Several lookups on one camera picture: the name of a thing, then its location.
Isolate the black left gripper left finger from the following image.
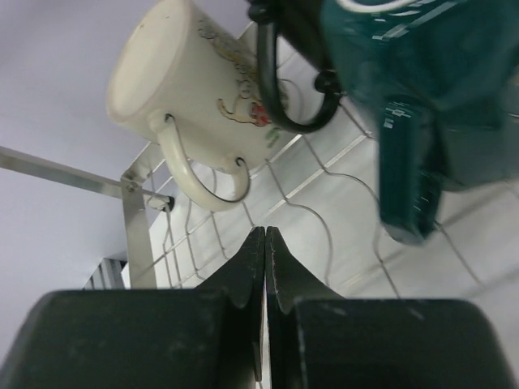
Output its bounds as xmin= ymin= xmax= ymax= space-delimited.
xmin=1 ymin=227 xmax=265 ymax=388

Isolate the stainless steel dish rack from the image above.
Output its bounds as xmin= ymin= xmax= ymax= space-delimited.
xmin=0 ymin=19 xmax=519 ymax=301

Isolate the floral mug green inside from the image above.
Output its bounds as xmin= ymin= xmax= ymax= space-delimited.
xmin=106 ymin=1 xmax=290 ymax=212

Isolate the dark brown mug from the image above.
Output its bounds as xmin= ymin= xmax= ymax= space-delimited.
xmin=248 ymin=1 xmax=341 ymax=135

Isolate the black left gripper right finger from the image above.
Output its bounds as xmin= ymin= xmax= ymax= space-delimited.
xmin=265 ymin=227 xmax=518 ymax=388

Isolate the dark teal cup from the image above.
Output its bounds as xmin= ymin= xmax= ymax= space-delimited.
xmin=320 ymin=1 xmax=518 ymax=246

